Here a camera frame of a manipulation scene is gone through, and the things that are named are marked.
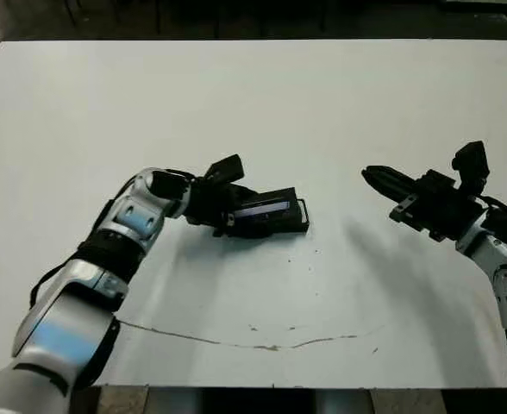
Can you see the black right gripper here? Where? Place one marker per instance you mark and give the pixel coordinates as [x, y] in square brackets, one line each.
[441, 211]

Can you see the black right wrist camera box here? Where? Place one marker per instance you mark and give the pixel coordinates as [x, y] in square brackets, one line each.
[472, 164]

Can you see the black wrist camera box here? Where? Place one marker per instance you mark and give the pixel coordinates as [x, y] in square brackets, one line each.
[472, 164]
[227, 169]

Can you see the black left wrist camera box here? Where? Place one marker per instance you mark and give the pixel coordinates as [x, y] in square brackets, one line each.
[227, 169]

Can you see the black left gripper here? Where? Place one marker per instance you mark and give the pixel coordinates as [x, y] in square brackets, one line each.
[210, 202]

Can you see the black box lid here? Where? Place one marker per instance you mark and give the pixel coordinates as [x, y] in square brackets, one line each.
[266, 211]

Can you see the grey robot right leg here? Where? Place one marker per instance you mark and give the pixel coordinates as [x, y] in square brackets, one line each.
[344, 403]

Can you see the black box with white insert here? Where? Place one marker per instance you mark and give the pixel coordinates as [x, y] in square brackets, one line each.
[304, 217]

